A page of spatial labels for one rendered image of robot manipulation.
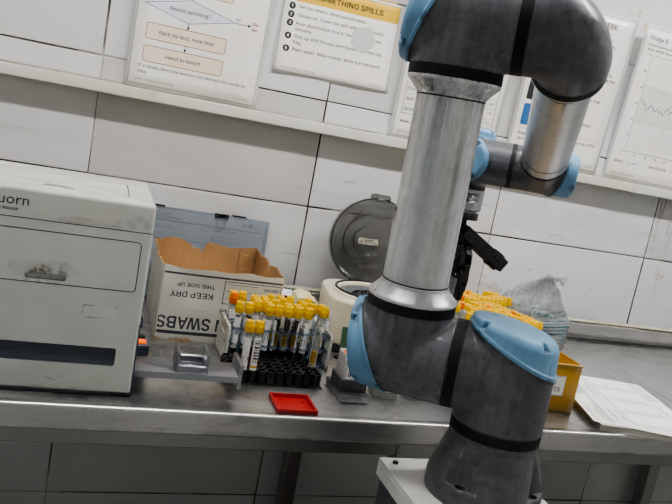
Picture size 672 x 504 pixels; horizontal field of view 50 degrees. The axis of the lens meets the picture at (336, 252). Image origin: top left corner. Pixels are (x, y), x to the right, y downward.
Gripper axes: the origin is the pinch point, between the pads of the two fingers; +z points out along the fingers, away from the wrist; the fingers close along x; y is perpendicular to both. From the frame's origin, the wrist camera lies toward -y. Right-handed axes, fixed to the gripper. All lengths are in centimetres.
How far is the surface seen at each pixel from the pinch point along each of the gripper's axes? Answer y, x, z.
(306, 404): 27.7, 14.9, 15.0
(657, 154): -77, -57, -41
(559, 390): -23.3, 6.3, 10.6
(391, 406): 11.7, 11.5, 15.2
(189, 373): 48, 16, 11
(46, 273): 70, 19, -3
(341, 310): 16.6, -15.9, 6.0
